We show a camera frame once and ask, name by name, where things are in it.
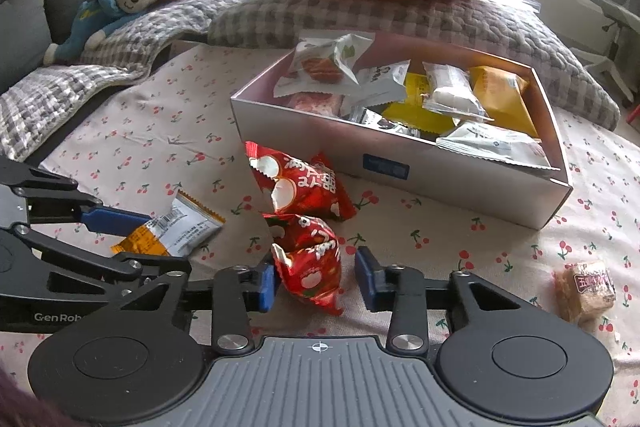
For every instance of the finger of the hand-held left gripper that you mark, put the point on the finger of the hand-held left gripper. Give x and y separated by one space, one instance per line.
115 221
150 268

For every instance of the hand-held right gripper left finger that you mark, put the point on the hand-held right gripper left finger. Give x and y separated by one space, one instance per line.
267 289

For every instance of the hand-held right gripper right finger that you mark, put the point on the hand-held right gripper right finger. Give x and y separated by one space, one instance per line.
367 279

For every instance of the red snack packet white print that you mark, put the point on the red snack packet white print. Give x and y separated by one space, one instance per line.
305 187
310 267

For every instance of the orange white snack packet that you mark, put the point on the orange white snack packet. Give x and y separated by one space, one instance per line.
180 227

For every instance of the silver shallow box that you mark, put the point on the silver shallow box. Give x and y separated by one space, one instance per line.
450 187

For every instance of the large yellow snack bag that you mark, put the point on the large yellow snack bag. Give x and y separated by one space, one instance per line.
410 113

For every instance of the cherry print cloth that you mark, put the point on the cherry print cloth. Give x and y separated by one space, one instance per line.
165 142

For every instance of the person's purple clothing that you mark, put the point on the person's purple clothing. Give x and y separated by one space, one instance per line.
25 407

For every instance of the large white snack packet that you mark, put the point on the large white snack packet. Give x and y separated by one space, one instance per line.
490 142

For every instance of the pink snack packet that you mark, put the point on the pink snack packet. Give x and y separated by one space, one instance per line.
315 103

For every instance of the grey checked blanket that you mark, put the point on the grey checked blanket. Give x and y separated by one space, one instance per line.
150 27

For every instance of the white packet black print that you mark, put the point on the white packet black print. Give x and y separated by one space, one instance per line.
382 79

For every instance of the blue monkey plush toy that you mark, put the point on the blue monkey plush toy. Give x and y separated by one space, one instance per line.
100 17

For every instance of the white pastry in clear wrap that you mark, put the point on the white pastry in clear wrap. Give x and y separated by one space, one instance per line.
452 92

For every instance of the orange yellow snack bag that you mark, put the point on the orange yellow snack bag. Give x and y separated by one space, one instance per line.
500 107

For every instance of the brown pastry packet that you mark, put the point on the brown pastry packet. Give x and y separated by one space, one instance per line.
585 289

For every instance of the clear packet with red pastry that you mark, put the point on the clear packet with red pastry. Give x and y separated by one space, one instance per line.
315 67

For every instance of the grey checked floor cushion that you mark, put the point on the grey checked floor cushion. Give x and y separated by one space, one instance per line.
450 22

